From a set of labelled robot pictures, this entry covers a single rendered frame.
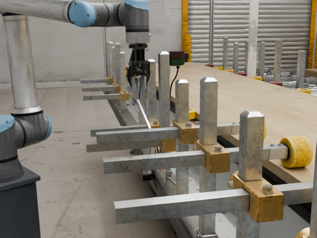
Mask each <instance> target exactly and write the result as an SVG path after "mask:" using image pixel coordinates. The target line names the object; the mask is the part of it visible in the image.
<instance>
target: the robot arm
mask: <svg viewBox="0 0 317 238"><path fill-rule="evenodd" d="M0 14H2V18H3V23H4V30H5V38H6V46H7V53H8V63H9V71H10V78H11V86H12V93H13V101H14V108H13V110H12V111H11V112H10V113H11V115H0V183H6V182H10V181H13V180H16V179H19V178H20V177H22V176H23V175H24V168H23V166H22V164H21V163H20V161H19V159H18V154H17V150H18V149H21V148H24V147H27V146H30V145H33V144H37V143H40V142H42V141H44V140H46V139H47V138H48V137H49V136H50V134H51V131H52V128H51V126H52V123H51V119H50V118H49V116H48V115H46V113H45V112H43V108H41V107H40V106H39V105H38V100H37V91H36V83H35V75H34V66H33V55H32V47H31V38H30V30H29V22H28V16H32V17H39V18H44V19H50V20H55V21H60V22H66V23H71V24H73V25H76V26H78V27H115V26H125V29H126V30H125V32H126V33H125V35H126V43H127V44H129V48H134V50H132V54H131V57H130V60H129V63H128V65H129V69H127V80H128V82H129V84H130V86H131V88H132V91H133V93H134V94H135V96H136V97H137V98H138V99H141V98H142V96H143V95H144V92H145V91H146V87H147V83H148V81H149V78H150V61H148V60H145V55H144V49H145V48H147V43H150V38H149V37H150V36H151V34H149V5H148V1H147V0H124V2H117V3H106V2H92V1H84V0H0ZM135 76H142V77H140V78H139V82H140V87H139V89H140V92H139V93H138V87H137V83H138V79H137V78H136V77H135Z"/></svg>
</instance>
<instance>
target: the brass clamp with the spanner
mask: <svg viewBox="0 0 317 238"><path fill-rule="evenodd" d="M160 148H161V149H162V151H163V152H174V151H175V139H165V140H161V147H160Z"/></svg>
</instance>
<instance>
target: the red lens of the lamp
mask: <svg viewBox="0 0 317 238"><path fill-rule="evenodd" d="M168 53H169V58H184V51H183V52H169V51H168Z"/></svg>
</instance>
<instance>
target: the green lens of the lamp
mask: <svg viewBox="0 0 317 238"><path fill-rule="evenodd" d="M169 65H184V59H169Z"/></svg>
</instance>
